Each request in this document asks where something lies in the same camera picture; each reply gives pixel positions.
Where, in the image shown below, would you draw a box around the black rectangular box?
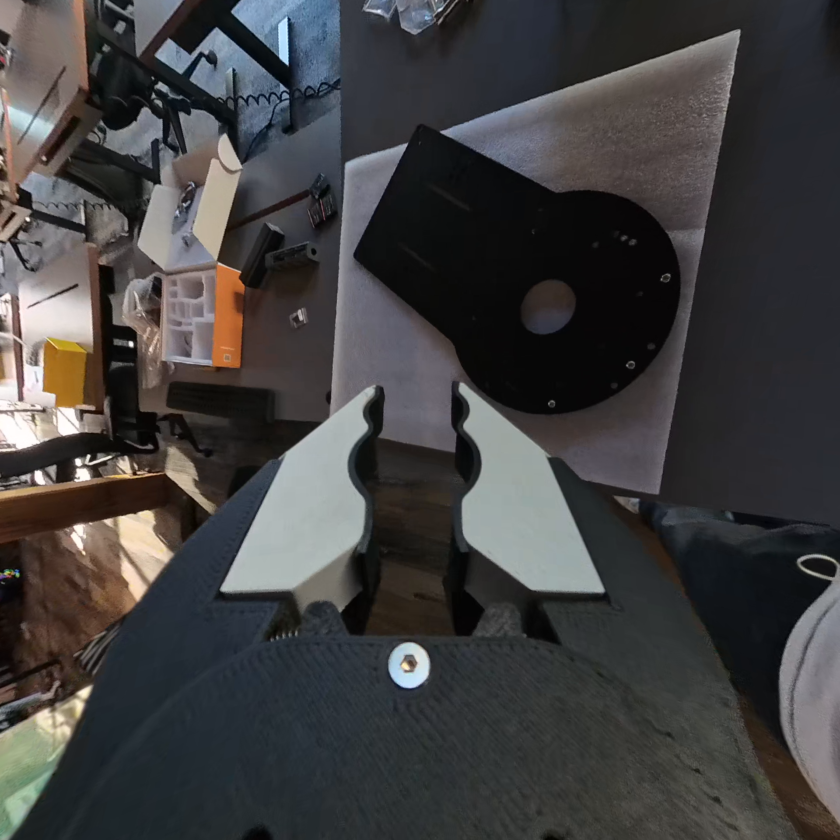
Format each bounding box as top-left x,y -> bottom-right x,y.
238,221 -> 286,290

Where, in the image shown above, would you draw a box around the white foam sheet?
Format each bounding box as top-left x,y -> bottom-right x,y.
328,28 -> 742,495

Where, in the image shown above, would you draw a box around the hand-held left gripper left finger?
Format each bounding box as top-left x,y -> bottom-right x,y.
220,385 -> 385,611

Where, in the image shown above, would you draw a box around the clear plastic bag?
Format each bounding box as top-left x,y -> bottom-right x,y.
120,274 -> 165,389

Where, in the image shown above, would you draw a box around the black office chair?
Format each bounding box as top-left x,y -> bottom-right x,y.
0,364 -> 214,490

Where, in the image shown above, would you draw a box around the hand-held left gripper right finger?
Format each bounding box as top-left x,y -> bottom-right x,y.
445,381 -> 606,611

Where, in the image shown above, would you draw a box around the open beige cardboard box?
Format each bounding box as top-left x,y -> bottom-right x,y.
136,133 -> 245,273

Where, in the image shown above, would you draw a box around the orange box with foam insert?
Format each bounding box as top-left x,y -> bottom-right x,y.
159,261 -> 246,370

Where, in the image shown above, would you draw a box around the long black bar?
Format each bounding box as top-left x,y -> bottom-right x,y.
166,382 -> 277,425

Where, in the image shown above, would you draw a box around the black metal base plate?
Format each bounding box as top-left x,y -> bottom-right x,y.
353,123 -> 681,416

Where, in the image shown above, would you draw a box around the person's white shirt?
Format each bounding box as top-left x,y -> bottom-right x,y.
779,587 -> 840,821

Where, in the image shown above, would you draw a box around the grey metal device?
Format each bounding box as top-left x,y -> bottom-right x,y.
264,240 -> 321,271

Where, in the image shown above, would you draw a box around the wooden edged table black legs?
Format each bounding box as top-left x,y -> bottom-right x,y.
92,0 -> 296,185

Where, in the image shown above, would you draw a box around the black coiled cable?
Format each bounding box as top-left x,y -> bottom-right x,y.
222,77 -> 342,118

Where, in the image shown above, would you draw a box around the yellow box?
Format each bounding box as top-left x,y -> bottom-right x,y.
41,337 -> 89,409

